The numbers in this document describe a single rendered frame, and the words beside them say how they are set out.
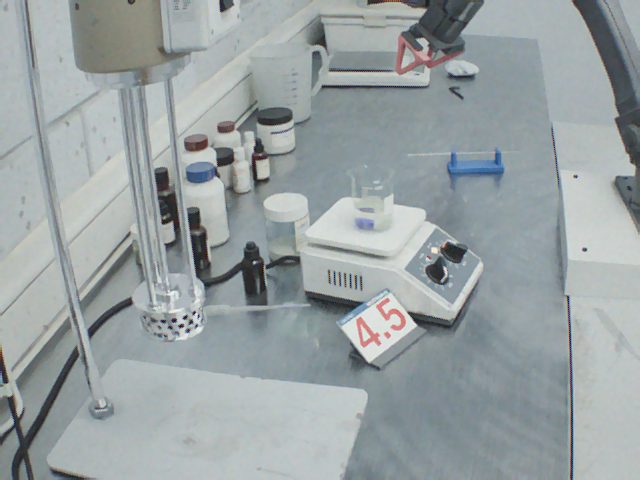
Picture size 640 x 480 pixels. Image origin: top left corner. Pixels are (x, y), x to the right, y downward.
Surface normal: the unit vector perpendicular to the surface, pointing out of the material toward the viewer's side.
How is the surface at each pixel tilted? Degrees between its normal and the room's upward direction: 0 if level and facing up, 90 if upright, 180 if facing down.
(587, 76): 90
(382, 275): 90
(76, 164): 90
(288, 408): 0
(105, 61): 90
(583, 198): 3
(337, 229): 0
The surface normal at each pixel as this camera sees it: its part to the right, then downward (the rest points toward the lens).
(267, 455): -0.05, -0.89
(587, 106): -0.23, 0.46
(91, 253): 0.97, 0.06
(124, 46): 0.07, 0.46
